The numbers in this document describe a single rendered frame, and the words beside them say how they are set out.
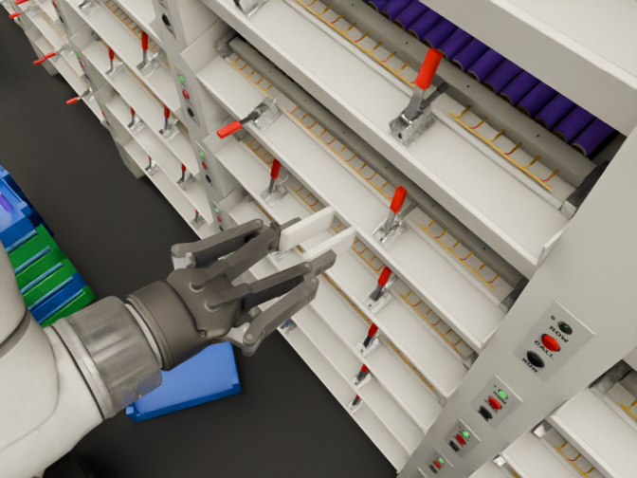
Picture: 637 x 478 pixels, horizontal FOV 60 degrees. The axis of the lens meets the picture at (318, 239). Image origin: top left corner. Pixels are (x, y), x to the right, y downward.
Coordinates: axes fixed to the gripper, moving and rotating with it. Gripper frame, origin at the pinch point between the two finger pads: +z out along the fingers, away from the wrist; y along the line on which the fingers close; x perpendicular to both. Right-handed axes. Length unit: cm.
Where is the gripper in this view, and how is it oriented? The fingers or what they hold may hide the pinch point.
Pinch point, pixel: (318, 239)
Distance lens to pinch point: 57.9
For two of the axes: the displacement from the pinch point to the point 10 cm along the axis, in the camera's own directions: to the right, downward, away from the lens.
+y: 6.4, 6.5, -4.2
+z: 7.5, -4.2, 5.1
